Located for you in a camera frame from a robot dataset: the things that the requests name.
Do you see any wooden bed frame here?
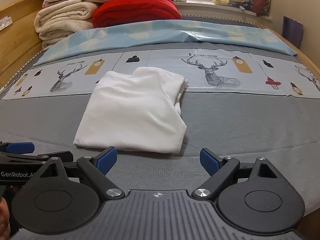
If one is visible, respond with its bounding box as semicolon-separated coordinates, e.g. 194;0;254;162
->
0;0;320;88

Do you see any white tissue pack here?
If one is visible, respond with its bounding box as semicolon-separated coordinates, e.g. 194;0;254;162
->
0;16;12;30

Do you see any cream folded blanket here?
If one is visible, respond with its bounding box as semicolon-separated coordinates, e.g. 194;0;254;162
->
34;0;98;50

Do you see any dark purple box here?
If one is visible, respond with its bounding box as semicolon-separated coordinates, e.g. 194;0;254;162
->
281;16;303;48

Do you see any red folded blanket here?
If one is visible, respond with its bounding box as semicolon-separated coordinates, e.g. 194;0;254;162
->
92;0;181;28

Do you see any white long-sleeve shirt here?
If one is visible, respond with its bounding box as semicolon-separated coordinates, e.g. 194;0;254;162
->
73;67;188;154

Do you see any person's left hand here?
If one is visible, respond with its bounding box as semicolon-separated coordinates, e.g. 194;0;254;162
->
0;198;11;240

